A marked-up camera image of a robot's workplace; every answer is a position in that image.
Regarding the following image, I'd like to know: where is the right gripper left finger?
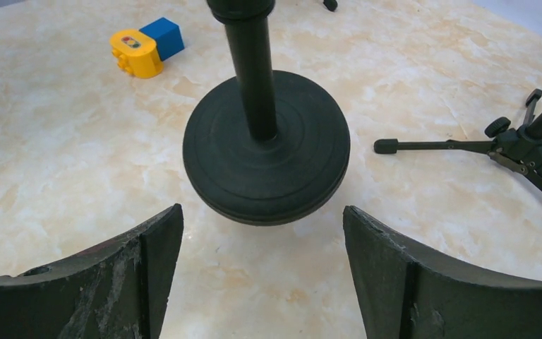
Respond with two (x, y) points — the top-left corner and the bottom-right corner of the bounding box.
(0, 204), (183, 338)

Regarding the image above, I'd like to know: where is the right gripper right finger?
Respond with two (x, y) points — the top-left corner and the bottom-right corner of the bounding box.
(343, 206), (542, 339)

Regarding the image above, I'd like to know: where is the black tripod clip stand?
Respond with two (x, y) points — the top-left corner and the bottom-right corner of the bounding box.
(373, 88), (542, 192)

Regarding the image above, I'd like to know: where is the black round-base mic stand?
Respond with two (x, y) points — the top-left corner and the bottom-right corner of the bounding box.
(183, 1), (351, 226)

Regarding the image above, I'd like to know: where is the tripod stand with shock mount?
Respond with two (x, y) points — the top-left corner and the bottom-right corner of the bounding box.
(323, 0), (338, 12)

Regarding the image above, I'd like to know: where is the yellow and blue toy block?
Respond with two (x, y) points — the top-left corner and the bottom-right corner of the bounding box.
(109, 17), (185, 79)

